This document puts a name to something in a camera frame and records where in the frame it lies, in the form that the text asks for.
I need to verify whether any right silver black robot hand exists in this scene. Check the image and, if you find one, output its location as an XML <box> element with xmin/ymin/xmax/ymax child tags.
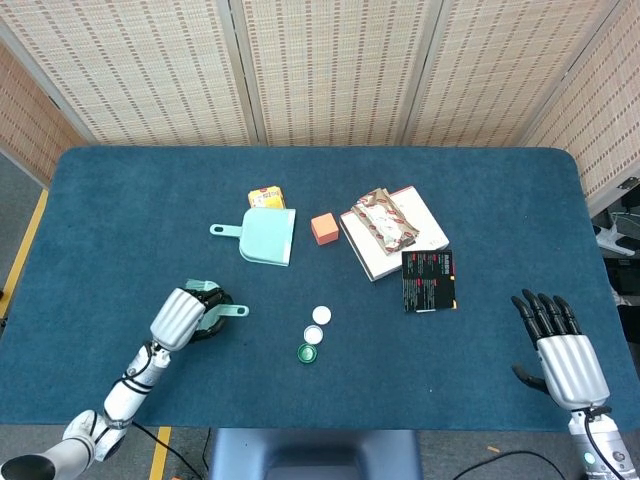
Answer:
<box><xmin>510</xmin><ymin>288</ymin><xmax>611</xmax><ymax>412</ymax></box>

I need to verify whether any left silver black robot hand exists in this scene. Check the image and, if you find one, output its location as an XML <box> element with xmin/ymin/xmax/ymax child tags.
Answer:
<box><xmin>149</xmin><ymin>283</ymin><xmax>234</xmax><ymax>353</ymax></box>

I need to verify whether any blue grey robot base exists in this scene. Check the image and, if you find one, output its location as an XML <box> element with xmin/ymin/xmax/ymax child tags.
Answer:
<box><xmin>207</xmin><ymin>428</ymin><xmax>425</xmax><ymax>480</ymax></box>

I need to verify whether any mint green dustpan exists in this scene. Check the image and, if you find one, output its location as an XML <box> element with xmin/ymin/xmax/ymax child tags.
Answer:
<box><xmin>209</xmin><ymin>207</ymin><xmax>297</xmax><ymax>267</ymax></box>

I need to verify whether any white power strip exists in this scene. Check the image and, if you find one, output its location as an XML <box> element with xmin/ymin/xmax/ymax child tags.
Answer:
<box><xmin>592</xmin><ymin>223</ymin><xmax>640</xmax><ymax>257</ymax></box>

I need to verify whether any yellow snack packet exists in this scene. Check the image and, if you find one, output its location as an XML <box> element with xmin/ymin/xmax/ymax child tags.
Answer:
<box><xmin>247</xmin><ymin>186</ymin><xmax>287</xmax><ymax>210</ymax></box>

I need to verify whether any black printed card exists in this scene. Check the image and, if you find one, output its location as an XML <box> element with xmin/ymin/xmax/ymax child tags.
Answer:
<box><xmin>401</xmin><ymin>249</ymin><xmax>459</xmax><ymax>314</ymax></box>

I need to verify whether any yellow floor tape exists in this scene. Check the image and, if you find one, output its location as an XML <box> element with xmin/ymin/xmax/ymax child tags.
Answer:
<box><xmin>0</xmin><ymin>188</ymin><xmax>50</xmax><ymax>321</ymax></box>

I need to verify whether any orange foam cube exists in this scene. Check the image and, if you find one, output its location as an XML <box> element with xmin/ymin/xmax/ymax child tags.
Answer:
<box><xmin>310</xmin><ymin>212</ymin><xmax>342</xmax><ymax>246</ymax></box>

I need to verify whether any white flat cardboard box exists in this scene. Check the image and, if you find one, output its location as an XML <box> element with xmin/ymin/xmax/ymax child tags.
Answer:
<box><xmin>339</xmin><ymin>185</ymin><xmax>450</xmax><ymax>283</ymax></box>

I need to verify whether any silver red snack wrapper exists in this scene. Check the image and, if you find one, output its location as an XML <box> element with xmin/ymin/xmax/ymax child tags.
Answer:
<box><xmin>350</xmin><ymin>187</ymin><xmax>420</xmax><ymax>256</ymax></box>

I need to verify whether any woven folding screen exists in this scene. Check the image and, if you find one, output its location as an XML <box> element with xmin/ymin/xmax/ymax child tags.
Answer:
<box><xmin>0</xmin><ymin>0</ymin><xmax>640</xmax><ymax>216</ymax></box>

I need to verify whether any black floor cable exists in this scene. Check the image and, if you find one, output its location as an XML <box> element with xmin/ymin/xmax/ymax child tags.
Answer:
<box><xmin>130</xmin><ymin>422</ymin><xmax>211</xmax><ymax>480</ymax></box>

